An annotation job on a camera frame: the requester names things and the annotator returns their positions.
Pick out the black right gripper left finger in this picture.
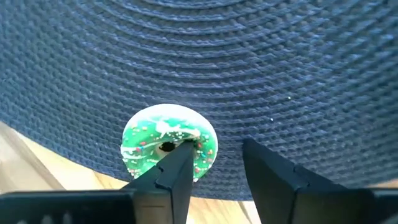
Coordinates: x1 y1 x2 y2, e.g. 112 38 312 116
121 140 195 224

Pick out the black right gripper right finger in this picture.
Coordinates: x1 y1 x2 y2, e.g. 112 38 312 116
242 138 376 224

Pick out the green frosted donut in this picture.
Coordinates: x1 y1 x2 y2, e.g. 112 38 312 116
120 103 219 183

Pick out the dark blue woven placemat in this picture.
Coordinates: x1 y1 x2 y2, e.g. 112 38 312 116
0 0 398 202

